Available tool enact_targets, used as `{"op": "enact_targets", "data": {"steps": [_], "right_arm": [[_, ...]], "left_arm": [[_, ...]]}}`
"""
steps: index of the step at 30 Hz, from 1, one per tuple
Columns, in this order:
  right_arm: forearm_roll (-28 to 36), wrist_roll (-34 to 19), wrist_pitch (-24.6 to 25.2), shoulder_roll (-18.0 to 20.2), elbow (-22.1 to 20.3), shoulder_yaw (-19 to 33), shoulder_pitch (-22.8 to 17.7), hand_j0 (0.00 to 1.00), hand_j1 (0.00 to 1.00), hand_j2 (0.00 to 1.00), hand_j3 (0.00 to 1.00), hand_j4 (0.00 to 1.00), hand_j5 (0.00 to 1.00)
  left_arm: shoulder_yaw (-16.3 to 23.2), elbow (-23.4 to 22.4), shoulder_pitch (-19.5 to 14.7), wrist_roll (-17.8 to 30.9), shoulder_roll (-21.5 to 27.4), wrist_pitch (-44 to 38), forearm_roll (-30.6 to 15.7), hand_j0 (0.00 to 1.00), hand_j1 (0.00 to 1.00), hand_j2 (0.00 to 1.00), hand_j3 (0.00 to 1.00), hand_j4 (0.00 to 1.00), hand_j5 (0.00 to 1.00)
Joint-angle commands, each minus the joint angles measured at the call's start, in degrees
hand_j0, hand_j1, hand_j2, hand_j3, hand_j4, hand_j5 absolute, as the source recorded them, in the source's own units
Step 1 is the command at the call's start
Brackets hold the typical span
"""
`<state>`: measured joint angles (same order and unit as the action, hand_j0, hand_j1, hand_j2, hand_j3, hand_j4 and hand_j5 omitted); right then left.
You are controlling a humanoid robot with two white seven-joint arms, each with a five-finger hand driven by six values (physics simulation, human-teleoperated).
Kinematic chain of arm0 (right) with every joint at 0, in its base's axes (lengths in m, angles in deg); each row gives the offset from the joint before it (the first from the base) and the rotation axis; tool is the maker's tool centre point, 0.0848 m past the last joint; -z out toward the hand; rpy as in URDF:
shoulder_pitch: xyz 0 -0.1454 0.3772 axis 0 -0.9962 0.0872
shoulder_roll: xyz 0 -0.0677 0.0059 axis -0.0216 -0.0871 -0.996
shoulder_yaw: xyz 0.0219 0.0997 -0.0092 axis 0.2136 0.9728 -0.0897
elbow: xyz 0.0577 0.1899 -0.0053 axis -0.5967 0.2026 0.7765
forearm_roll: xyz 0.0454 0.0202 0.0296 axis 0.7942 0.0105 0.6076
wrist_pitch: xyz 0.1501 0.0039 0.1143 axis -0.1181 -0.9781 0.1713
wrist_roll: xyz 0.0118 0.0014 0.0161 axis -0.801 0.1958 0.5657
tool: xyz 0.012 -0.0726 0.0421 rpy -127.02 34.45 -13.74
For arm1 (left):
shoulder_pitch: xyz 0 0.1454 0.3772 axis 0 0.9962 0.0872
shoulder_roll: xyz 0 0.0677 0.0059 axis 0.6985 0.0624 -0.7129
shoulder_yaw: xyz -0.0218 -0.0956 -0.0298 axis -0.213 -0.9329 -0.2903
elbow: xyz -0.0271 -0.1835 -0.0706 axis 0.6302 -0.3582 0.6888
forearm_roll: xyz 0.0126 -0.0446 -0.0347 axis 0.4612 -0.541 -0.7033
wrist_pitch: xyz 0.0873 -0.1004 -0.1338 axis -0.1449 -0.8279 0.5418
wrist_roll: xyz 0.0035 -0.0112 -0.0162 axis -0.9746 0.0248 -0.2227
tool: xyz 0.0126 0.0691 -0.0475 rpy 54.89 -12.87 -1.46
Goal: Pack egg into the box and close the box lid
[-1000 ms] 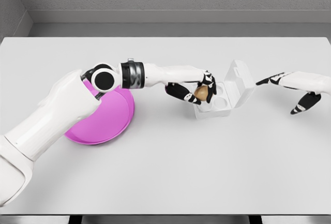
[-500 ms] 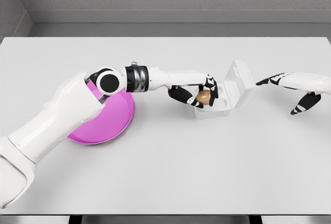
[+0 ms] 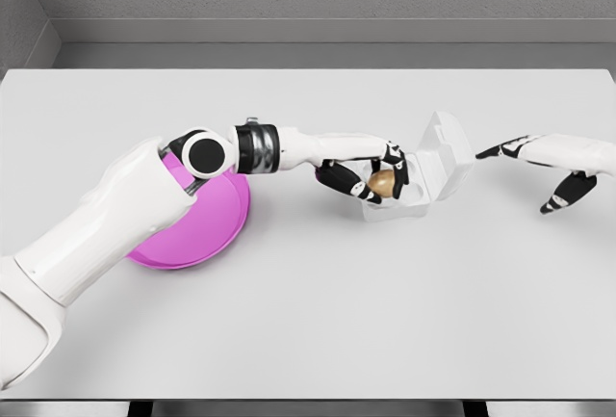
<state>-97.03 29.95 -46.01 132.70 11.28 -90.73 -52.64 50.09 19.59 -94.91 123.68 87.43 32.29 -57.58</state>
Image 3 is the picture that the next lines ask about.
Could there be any brown egg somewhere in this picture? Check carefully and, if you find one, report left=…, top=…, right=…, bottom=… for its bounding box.
left=367, top=169, right=398, bottom=201

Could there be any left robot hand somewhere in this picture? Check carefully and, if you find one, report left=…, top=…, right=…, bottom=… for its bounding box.
left=315, top=131, right=410, bottom=206

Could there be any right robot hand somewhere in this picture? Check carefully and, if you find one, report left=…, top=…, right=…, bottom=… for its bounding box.
left=475, top=132, right=616, bottom=216

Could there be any pink round plate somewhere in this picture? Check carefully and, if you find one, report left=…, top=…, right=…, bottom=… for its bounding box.
left=125, top=153, right=252, bottom=271

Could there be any white egg box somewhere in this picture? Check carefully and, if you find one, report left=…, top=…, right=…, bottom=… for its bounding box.
left=346, top=110, right=474, bottom=224

